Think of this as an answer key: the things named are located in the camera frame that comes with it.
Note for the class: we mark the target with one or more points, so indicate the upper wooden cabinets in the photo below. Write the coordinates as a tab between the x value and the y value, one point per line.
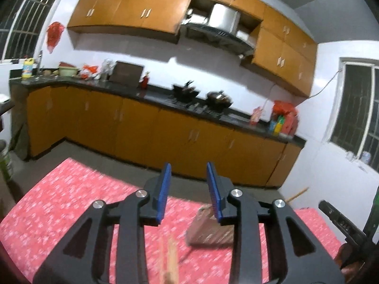
266	41

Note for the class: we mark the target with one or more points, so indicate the black wok with lid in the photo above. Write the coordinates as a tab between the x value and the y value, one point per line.
218	101

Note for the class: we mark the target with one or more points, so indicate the white cup on windowsill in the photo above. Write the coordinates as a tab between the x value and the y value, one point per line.
365	157

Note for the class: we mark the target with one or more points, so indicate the green yellow condiment boxes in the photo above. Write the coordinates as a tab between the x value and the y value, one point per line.
276	124

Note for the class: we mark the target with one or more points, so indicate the red plastic bag on thermos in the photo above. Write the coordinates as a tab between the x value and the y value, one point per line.
284	108

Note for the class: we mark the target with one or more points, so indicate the red floral tablecloth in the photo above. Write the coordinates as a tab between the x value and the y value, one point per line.
43	216

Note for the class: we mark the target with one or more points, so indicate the black countertop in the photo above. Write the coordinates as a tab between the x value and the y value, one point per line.
162	98

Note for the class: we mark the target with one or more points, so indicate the wooden chopstick far right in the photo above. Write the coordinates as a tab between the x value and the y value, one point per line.
295	196

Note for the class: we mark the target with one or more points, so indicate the lower wooden cabinets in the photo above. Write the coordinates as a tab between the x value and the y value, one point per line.
148	135

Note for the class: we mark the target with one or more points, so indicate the clear plastic bag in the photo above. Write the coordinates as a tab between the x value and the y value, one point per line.
106	69

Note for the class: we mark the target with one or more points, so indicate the red bag hanging on wall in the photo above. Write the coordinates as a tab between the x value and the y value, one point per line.
54	33

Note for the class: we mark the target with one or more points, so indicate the green basin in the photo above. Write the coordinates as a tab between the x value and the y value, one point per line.
66	69

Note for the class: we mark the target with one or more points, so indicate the black wok left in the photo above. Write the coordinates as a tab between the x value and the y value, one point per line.
186	93

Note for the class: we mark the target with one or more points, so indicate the barred window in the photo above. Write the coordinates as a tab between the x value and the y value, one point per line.
22	24
354	119

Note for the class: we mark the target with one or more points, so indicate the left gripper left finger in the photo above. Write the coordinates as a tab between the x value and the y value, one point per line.
83	253

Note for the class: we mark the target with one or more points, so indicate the small red bottle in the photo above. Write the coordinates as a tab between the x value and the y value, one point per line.
144	81

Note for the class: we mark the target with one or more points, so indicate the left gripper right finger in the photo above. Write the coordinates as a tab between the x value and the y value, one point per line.
295	255

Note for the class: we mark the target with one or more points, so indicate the wooden chopstick group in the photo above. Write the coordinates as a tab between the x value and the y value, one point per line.
172	263

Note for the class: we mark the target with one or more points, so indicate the wooden cabinets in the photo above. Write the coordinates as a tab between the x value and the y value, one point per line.
148	135
266	41

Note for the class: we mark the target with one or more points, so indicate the pink plastic bottle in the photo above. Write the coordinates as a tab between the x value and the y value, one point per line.
256	115

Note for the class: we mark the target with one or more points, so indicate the beige perforated utensil holder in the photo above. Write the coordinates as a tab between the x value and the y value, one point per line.
206	232

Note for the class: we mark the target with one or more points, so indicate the stainless range hood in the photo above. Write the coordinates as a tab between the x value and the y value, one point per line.
221	27

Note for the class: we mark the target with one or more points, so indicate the yellow detergent bottle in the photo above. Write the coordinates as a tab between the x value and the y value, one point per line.
27	68

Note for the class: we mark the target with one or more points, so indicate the right barred window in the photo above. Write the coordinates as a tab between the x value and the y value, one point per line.
354	119

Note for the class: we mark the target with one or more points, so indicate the orange plastic bag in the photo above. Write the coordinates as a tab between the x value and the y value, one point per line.
88	71

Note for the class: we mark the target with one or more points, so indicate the dark cutting board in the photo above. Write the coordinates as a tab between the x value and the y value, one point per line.
126	74

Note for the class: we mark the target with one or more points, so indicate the left barred window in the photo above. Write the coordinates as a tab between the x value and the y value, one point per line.
22	24

